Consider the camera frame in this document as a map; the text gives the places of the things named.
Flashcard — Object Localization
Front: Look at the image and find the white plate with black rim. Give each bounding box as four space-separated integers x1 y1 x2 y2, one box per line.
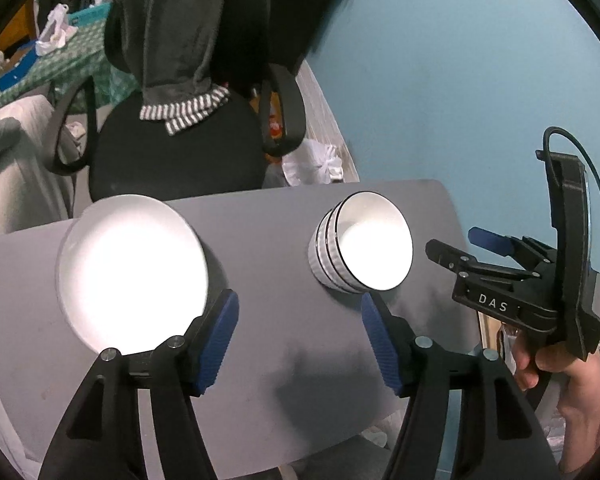
55 220 131 358
60 194 211 356

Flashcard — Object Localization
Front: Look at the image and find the black office chair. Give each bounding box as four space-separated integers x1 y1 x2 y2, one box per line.
52 0 307 207

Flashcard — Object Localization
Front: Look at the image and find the blue box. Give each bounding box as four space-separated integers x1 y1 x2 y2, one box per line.
0 45 37 92

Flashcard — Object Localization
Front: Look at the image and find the white plastic bag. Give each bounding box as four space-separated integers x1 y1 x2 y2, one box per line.
280 140 344 189
34 4 79 57

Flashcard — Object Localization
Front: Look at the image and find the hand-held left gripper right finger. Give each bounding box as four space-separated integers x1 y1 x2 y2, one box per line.
360 292 563 480

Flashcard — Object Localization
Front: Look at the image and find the white bowl with black rim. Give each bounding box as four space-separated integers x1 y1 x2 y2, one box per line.
330 191 414 293
316 204 363 295
307 210 351 295

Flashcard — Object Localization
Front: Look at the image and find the green checkered tablecloth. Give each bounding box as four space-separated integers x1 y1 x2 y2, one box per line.
0 7 142 122

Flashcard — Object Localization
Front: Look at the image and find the person's right hand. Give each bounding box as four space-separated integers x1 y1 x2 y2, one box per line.
510 332 600 412

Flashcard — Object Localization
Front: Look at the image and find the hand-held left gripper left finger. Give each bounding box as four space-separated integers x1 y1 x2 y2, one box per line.
37 288 241 480

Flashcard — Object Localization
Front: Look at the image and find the grey hoodie with striped hem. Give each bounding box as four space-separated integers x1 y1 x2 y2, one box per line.
115 0 231 137

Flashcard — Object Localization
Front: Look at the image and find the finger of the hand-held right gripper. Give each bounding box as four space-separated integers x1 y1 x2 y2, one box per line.
467 226 520 257
425 239 542 282

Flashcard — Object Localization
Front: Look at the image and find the black cable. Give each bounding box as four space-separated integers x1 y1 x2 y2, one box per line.
542 126 600 441

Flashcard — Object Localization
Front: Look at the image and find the person's right forearm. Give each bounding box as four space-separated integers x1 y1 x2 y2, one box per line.
555 400 600 477

